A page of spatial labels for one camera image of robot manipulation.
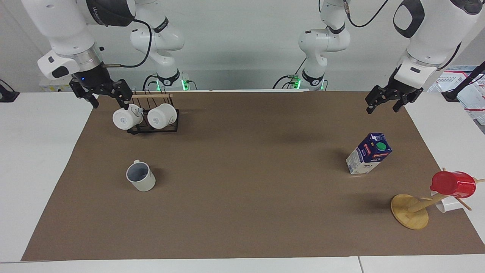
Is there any wooden mug tree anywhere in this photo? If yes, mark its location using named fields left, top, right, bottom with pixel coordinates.
left=390, top=167, right=485, bottom=231

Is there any blue white milk carton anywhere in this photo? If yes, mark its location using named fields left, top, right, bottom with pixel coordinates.
left=345, top=132, right=393, bottom=175

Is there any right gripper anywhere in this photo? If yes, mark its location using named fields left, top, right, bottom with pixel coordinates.
left=70, top=63, right=133, bottom=111

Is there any white crate with red print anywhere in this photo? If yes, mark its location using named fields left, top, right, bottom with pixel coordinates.
left=427, top=65, right=485, bottom=126

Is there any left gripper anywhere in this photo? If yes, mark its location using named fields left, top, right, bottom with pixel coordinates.
left=365, top=66, right=424, bottom=115

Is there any red plastic cup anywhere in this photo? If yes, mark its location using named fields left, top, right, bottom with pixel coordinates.
left=429, top=171, right=477, bottom=199

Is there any black wire mug rack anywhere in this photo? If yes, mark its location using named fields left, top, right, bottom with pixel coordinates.
left=127, top=89, right=180, bottom=135

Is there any plain white cup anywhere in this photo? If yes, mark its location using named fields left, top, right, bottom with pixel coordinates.
left=430, top=190, right=465, bottom=213

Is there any black cable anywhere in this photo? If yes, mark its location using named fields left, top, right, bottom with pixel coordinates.
left=342, top=0, right=391, bottom=28
left=272, top=57, right=308, bottom=90
left=101, top=17, right=153, bottom=69
left=142, top=74, right=161, bottom=92

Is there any grey white mug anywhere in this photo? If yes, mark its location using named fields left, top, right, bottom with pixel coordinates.
left=125, top=159, right=156, bottom=192

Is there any white mug with logo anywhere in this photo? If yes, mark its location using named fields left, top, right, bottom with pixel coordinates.
left=147, top=103, right=178, bottom=130
left=112, top=104, right=145, bottom=131

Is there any black stand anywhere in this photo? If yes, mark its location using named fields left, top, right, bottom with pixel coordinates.
left=441, top=61, right=485, bottom=103
left=0, top=79, right=20, bottom=103

